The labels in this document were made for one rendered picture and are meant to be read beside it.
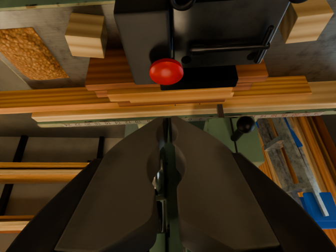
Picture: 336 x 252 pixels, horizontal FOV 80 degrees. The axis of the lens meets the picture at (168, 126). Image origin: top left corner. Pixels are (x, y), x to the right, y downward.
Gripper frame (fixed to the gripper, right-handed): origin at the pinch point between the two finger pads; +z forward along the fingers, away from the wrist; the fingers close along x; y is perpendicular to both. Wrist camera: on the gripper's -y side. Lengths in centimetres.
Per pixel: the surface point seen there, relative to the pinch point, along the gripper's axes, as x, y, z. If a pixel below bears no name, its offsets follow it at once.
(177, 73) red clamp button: 0.8, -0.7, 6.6
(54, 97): -21.5, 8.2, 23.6
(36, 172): -142, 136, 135
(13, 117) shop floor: -179, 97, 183
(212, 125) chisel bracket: 5.7, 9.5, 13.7
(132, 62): -3.1, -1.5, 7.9
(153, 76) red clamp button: -1.2, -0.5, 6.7
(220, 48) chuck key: 4.6, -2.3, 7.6
